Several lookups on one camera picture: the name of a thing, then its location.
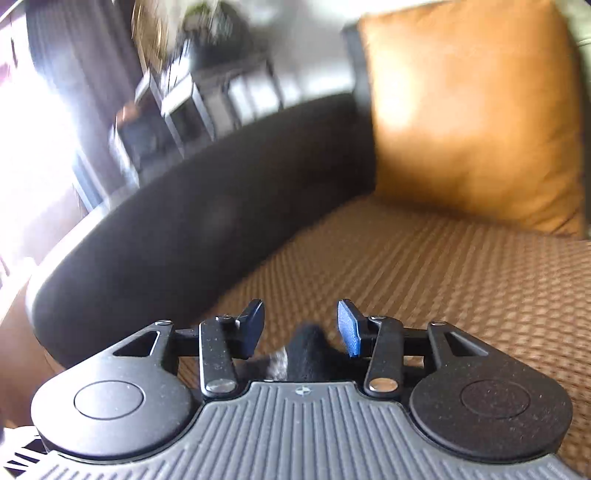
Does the white-top metal side table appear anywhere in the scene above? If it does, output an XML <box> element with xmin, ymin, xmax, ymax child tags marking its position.
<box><xmin>159</xmin><ymin>53</ymin><xmax>284</xmax><ymax>153</ymax></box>

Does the black bonsai rockery planter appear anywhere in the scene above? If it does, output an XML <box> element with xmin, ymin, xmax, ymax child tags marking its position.
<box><xmin>180</xmin><ymin>0</ymin><xmax>259</xmax><ymax>70</ymax></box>

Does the dark leather sofa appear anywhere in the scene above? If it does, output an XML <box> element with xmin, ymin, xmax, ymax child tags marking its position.
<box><xmin>25</xmin><ymin>23</ymin><xmax>379</xmax><ymax>370</ymax></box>

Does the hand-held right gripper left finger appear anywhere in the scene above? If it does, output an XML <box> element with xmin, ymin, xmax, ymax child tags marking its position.
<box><xmin>113</xmin><ymin>298</ymin><xmax>266</xmax><ymax>398</ymax></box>

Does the woven brown seat mat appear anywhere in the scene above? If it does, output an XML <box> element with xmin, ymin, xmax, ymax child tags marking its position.
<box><xmin>178</xmin><ymin>196</ymin><xmax>591</xmax><ymax>462</ymax></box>

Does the orange leather cushion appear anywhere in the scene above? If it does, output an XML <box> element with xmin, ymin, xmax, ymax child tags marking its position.
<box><xmin>358</xmin><ymin>0</ymin><xmax>587</xmax><ymax>238</ymax></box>

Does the dark grey curtain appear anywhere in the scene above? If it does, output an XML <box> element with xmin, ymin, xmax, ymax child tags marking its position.
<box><xmin>25</xmin><ymin>0</ymin><xmax>139</xmax><ymax>153</ymax></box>

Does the black patterned knit sweater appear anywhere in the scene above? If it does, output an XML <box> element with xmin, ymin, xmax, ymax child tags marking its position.
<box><xmin>238</xmin><ymin>323</ymin><xmax>370</xmax><ymax>384</ymax></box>

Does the wooden ferris wheel model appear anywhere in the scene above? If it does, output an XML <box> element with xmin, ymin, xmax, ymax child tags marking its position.
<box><xmin>131</xmin><ymin>0</ymin><xmax>181</xmax><ymax>70</ymax></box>

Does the white striped object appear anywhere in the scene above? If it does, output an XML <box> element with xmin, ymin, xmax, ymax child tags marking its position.
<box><xmin>0</xmin><ymin>425</ymin><xmax>47</xmax><ymax>480</ymax></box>

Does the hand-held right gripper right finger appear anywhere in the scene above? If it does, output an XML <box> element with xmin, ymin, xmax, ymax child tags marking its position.
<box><xmin>337</xmin><ymin>298</ymin><xmax>488</xmax><ymax>398</ymax></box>

